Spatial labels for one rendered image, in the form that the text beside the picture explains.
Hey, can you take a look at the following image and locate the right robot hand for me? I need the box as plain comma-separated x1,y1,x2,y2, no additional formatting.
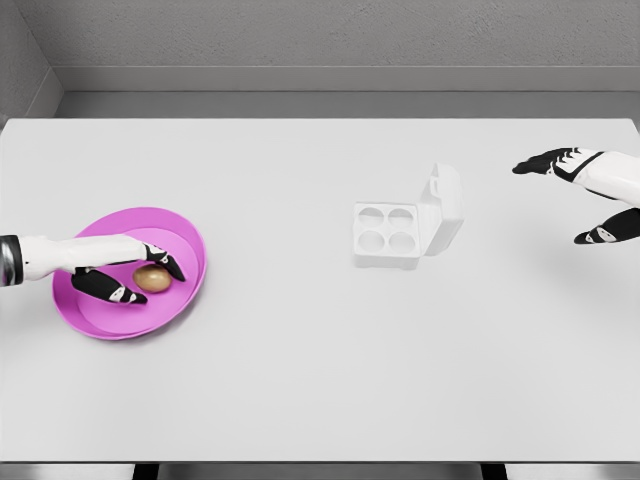
511,147,640,246

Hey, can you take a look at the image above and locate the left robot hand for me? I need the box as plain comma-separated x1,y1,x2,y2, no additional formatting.
51,235,187,306

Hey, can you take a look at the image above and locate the brown egg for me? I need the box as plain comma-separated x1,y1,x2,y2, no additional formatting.
132,264,173,294

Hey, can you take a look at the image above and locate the white egg box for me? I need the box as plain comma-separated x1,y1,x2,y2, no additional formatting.
351,162,465,273

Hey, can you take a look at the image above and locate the pink plate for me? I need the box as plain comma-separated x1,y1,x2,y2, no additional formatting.
52,206,208,342

